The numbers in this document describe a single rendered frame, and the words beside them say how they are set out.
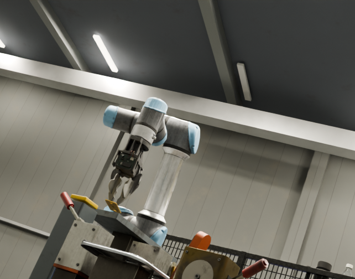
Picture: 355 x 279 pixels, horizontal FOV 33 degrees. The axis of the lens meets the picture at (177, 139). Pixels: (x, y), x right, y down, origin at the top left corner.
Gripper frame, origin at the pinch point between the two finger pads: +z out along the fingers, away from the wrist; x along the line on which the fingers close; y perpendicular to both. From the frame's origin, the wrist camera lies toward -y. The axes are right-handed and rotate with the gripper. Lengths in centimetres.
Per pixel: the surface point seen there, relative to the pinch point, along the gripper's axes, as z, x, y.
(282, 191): -392, -27, -968
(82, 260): 25.1, 10.2, 33.1
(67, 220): 14.0, -4.5, 16.4
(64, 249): 23.7, 4.1, 30.6
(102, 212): 6.3, -0.1, 6.2
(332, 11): -516, -10, -541
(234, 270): 17, 46, 43
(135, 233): 6.9, 9.5, -1.6
